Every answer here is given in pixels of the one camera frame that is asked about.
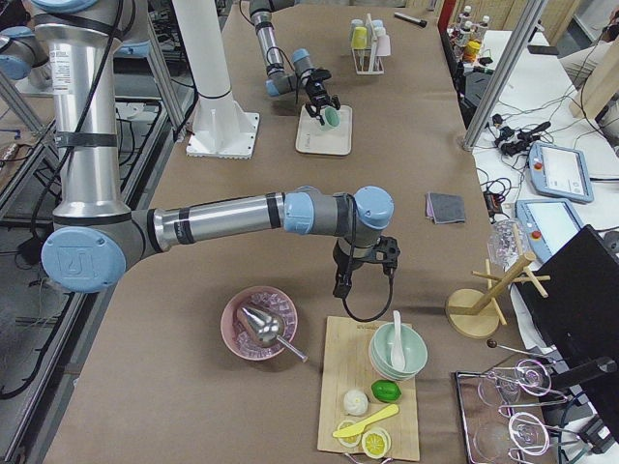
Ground green cup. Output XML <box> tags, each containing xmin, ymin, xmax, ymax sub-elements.
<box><xmin>319</xmin><ymin>105</ymin><xmax>340</xmax><ymax>131</ymax></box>

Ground black wire glass rack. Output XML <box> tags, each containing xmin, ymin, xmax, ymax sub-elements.
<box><xmin>452</xmin><ymin>356</ymin><xmax>619</xmax><ymax>464</ymax></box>

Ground black monitor box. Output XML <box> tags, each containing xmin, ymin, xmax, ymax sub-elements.
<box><xmin>517</xmin><ymin>225</ymin><xmax>618</xmax><ymax>367</ymax></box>

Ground wooden mug tree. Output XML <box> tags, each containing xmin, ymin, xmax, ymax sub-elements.
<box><xmin>445</xmin><ymin>251</ymin><xmax>550</xmax><ymax>339</ymax></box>

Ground yellow cup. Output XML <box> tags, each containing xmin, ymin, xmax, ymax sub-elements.
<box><xmin>350</xmin><ymin>25</ymin><xmax>368</xmax><ymax>50</ymax></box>

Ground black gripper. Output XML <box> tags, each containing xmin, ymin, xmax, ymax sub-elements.
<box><xmin>305</xmin><ymin>80</ymin><xmax>340</xmax><ymax>126</ymax></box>
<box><xmin>333</xmin><ymin>241</ymin><xmax>368</xmax><ymax>297</ymax></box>

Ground pink cup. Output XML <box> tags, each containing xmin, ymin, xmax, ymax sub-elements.
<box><xmin>375</xmin><ymin>35</ymin><xmax>391</xmax><ymax>57</ymax></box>

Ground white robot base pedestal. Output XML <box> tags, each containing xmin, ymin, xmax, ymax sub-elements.
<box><xmin>173</xmin><ymin>0</ymin><xmax>259</xmax><ymax>160</ymax></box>

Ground blue teach pendant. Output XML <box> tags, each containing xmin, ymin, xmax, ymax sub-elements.
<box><xmin>528</xmin><ymin>141</ymin><xmax>594</xmax><ymax>204</ymax></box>
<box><xmin>516</xmin><ymin>199</ymin><xmax>583</xmax><ymax>264</ymax></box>

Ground stacked green bowls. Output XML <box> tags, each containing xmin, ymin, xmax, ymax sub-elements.
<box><xmin>368</xmin><ymin>321</ymin><xmax>429</xmax><ymax>382</ymax></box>

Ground yellow plastic knife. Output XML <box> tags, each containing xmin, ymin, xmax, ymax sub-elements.
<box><xmin>332</xmin><ymin>404</ymin><xmax>399</xmax><ymax>439</ymax></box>

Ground metal ice scoop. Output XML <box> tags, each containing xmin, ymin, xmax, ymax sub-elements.
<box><xmin>236</xmin><ymin>304</ymin><xmax>308</xmax><ymax>363</ymax></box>

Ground aluminium frame post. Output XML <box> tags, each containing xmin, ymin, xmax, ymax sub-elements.
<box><xmin>462</xmin><ymin>0</ymin><xmax>547</xmax><ymax>152</ymax></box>

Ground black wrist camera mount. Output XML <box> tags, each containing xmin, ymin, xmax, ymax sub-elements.
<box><xmin>364</xmin><ymin>236</ymin><xmax>400</xmax><ymax>277</ymax></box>

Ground lemon slice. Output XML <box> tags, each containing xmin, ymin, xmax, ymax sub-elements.
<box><xmin>336</xmin><ymin>419</ymin><xmax>363</xmax><ymax>448</ymax></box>
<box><xmin>361</xmin><ymin>427</ymin><xmax>392</xmax><ymax>459</ymax></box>

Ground cream rabbit tray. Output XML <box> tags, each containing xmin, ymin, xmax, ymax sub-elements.
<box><xmin>295</xmin><ymin>105</ymin><xmax>352</xmax><ymax>156</ymax></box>

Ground white wire cup rack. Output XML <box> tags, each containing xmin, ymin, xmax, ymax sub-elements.
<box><xmin>349</xmin><ymin>14</ymin><xmax>386</xmax><ymax>75</ymax></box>

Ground green lime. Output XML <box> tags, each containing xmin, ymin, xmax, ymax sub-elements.
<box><xmin>370</xmin><ymin>379</ymin><xmax>401</xmax><ymax>403</ymax></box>

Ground grey cup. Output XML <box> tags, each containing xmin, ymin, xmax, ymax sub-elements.
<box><xmin>350</xmin><ymin>18</ymin><xmax>364</xmax><ymax>31</ymax></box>

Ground grey folded cloth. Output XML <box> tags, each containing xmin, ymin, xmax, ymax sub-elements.
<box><xmin>426</xmin><ymin>192</ymin><xmax>466</xmax><ymax>224</ymax></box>

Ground pink bowl with ice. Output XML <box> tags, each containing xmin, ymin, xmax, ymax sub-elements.
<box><xmin>221</xmin><ymin>286</ymin><xmax>298</xmax><ymax>361</ymax></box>

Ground white ceramic spoon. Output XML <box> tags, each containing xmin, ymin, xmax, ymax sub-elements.
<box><xmin>391</xmin><ymin>310</ymin><xmax>406</xmax><ymax>371</ymax></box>

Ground bamboo cutting board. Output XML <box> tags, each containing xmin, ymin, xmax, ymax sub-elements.
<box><xmin>317</xmin><ymin>316</ymin><xmax>420</xmax><ymax>461</ymax></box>

